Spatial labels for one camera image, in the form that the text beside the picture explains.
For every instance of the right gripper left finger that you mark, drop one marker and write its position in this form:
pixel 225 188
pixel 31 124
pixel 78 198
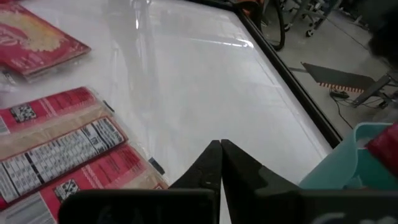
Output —
pixel 199 180

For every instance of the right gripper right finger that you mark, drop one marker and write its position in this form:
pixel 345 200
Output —
pixel 248 186

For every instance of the red popcorn bag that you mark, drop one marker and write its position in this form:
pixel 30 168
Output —
pixel 385 149
pixel 31 40
pixel 62 149
pixel 102 174

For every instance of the teal plastic basket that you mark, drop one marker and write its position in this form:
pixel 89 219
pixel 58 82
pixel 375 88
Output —
pixel 339 168

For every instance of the dark floor plate striped edge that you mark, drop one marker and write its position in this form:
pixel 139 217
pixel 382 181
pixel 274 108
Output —
pixel 335 77

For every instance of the black floor stand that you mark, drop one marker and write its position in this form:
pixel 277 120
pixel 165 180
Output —
pixel 373 90

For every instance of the grey wheeled chair base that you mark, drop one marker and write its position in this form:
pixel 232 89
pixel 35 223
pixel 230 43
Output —
pixel 311 18

